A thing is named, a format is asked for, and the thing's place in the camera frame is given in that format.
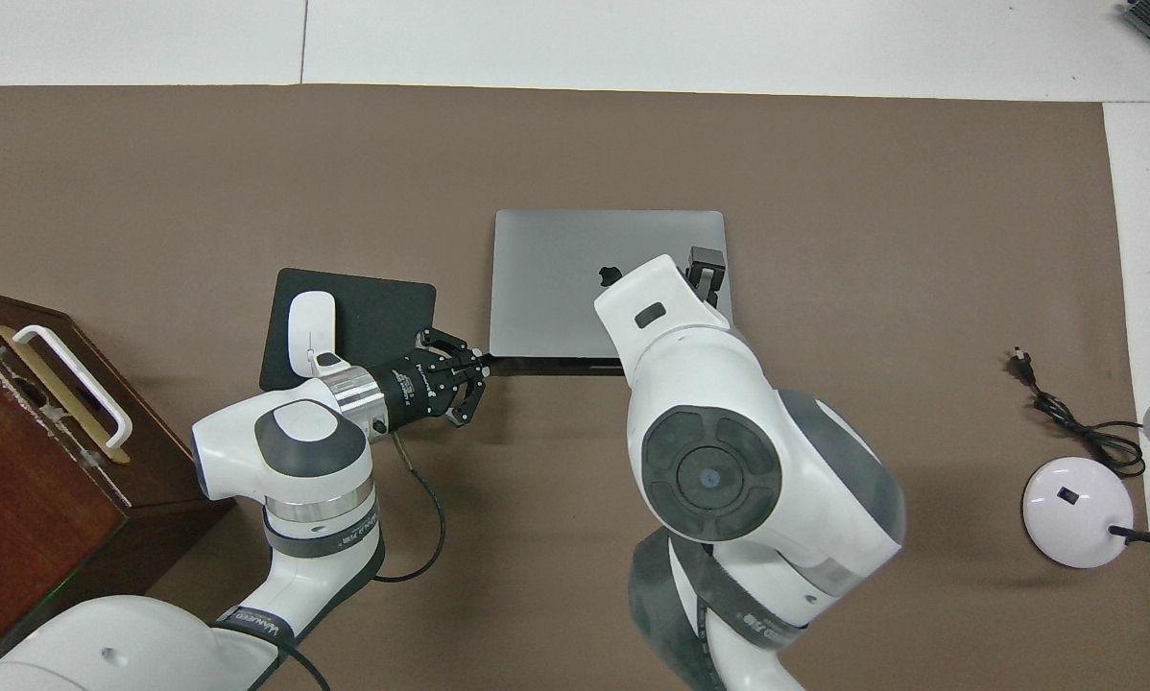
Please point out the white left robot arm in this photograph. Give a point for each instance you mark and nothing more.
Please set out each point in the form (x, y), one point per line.
(287, 451)

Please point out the white desk lamp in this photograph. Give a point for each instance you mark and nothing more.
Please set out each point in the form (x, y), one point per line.
(1074, 518)

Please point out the brown table mat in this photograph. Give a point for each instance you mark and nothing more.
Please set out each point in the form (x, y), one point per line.
(537, 528)

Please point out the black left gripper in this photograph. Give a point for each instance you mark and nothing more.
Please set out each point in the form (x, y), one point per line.
(407, 392)

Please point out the black mouse pad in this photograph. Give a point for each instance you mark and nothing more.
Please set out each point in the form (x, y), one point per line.
(383, 307)

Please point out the dark wooden box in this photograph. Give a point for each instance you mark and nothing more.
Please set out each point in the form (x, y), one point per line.
(37, 537)

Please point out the white computer mouse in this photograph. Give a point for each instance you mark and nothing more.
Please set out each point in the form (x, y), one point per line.
(308, 326)

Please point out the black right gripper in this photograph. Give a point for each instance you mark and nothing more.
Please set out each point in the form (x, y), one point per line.
(705, 288)

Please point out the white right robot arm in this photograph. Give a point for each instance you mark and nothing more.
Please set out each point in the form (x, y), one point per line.
(729, 384)

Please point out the silver grey laptop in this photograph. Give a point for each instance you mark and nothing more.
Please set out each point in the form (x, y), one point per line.
(546, 278)

